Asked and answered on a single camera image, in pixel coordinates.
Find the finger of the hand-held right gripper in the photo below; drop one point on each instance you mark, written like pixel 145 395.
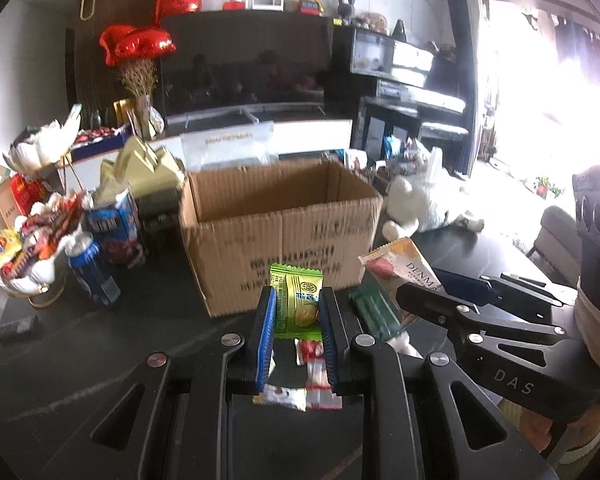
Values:
pixel 460 285
pixel 430 305

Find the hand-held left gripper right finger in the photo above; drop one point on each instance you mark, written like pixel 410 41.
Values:
pixel 328 340

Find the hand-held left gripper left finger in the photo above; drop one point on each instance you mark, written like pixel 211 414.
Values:
pixel 265 330

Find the red white candy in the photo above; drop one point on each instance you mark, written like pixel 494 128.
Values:
pixel 310 350

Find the light green snack packet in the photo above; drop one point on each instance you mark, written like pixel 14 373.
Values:
pixel 297 300

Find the dark green snack bar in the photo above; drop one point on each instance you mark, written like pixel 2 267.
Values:
pixel 377 310

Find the red white candy strip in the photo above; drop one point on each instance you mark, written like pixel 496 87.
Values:
pixel 322 395

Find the orange white snack packet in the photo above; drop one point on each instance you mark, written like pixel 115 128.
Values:
pixel 390 262

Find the white brown snack packet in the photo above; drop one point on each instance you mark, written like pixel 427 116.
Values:
pixel 280 397

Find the brown cardboard box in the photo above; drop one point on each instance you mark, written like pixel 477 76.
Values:
pixel 280 250

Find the person's right forearm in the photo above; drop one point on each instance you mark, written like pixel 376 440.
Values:
pixel 597 335

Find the person's right hand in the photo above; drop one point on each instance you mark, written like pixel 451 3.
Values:
pixel 527 427

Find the white wrapper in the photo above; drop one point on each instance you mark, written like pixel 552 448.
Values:
pixel 402 345

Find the white plush toy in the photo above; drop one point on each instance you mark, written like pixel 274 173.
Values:
pixel 420 200

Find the grey sofa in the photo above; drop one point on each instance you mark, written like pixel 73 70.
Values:
pixel 555 230

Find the potted plant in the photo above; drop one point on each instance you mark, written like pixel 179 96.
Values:
pixel 545 187

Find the dark box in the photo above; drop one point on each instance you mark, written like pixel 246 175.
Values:
pixel 160 220

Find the blue snack bag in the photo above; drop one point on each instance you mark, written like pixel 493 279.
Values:
pixel 392 147

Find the small blue can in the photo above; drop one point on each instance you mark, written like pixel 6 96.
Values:
pixel 92 272

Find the tall blue snack canister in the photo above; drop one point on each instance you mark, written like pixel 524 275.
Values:
pixel 112 225

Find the clear plastic container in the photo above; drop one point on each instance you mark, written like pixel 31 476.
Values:
pixel 225 147

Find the white television stand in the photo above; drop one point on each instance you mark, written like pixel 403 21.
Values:
pixel 310 135

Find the yellow green folded box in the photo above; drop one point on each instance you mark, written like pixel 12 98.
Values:
pixel 145 165

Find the black piano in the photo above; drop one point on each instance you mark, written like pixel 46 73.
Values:
pixel 405 85

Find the blue white gift box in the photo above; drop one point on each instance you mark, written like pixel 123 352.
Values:
pixel 100 147

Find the pile of colourful snack packets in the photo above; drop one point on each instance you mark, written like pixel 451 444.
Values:
pixel 35 240

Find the small black block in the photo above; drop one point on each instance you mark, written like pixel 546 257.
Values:
pixel 17 330

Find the black television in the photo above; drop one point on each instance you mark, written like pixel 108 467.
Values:
pixel 240 60

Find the red box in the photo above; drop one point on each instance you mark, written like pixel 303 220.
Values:
pixel 27 192

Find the dried flower bouquet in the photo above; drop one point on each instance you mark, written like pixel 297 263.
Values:
pixel 140 80

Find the white shell tiered stand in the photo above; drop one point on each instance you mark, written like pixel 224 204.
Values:
pixel 45 145

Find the dark rabbit figurine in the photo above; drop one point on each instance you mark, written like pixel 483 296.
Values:
pixel 345 5

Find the red heart balloon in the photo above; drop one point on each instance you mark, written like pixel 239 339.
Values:
pixel 177 0
pixel 135 45

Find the yellow toy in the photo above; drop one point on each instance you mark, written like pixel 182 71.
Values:
pixel 305 2

